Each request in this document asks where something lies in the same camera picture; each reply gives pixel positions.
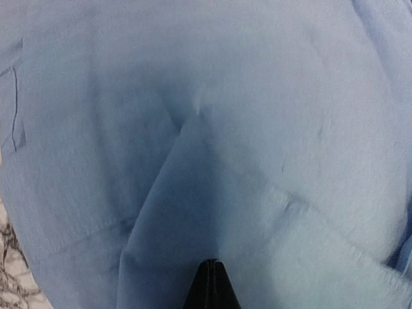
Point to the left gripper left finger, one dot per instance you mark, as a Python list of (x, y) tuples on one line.
[(198, 296)]

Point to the light blue long sleeve shirt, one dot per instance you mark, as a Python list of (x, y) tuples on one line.
[(141, 138)]

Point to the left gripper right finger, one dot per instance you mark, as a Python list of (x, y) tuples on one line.
[(221, 292)]

